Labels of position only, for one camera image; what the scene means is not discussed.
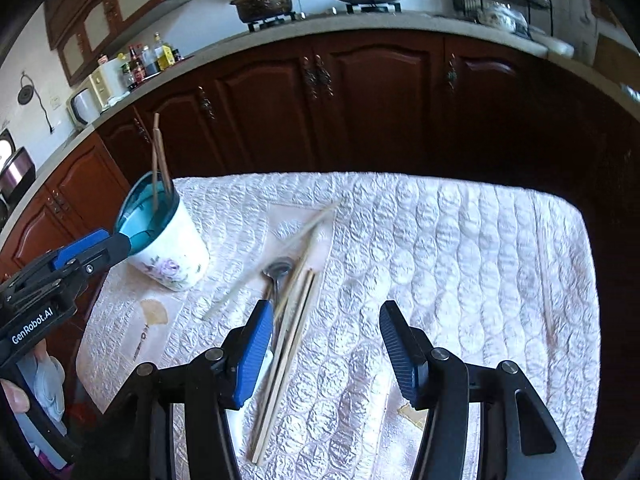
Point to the grey stone countertop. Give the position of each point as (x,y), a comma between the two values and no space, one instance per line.
(375,20)

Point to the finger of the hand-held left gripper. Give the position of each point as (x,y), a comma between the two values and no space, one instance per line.
(112,250)
(80,249)

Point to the metal spoon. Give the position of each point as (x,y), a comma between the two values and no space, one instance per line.
(280,270)

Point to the gas stove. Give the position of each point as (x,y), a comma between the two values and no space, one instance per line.
(370,8)

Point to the white quilted cloth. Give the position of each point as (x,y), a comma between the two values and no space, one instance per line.
(450,285)

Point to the person's left hand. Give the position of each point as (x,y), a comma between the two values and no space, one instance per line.
(50,385)

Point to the yellow oil bottle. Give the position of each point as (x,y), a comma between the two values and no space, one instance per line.
(164,57)

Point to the silver rice cooker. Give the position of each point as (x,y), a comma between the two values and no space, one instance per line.
(17,175)

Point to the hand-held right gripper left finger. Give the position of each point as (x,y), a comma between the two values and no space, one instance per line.
(252,355)

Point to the dark wooden lower cabinets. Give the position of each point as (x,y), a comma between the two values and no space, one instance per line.
(380,100)

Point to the red label sauce bottle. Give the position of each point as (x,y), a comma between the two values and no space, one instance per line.
(136,66)

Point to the floral ceramic bowl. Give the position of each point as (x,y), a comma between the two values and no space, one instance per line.
(497,16)

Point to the white electric kettle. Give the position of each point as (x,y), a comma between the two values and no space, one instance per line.
(84,107)

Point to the green glass bottle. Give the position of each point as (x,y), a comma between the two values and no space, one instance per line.
(127,77)

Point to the wooden cutting board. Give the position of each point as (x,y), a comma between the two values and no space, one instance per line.
(615,57)

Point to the dark cooking pot with lid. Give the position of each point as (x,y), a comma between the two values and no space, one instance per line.
(262,2)

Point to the cream box appliance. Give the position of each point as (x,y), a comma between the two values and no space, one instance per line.
(107,87)

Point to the wooden chopstick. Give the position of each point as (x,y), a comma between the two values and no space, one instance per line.
(288,360)
(310,229)
(155,185)
(162,160)
(306,255)
(280,360)

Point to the wooden upper cabinets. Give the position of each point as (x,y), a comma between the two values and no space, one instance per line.
(100,10)

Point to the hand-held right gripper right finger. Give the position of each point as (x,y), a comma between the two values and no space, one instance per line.
(400,355)

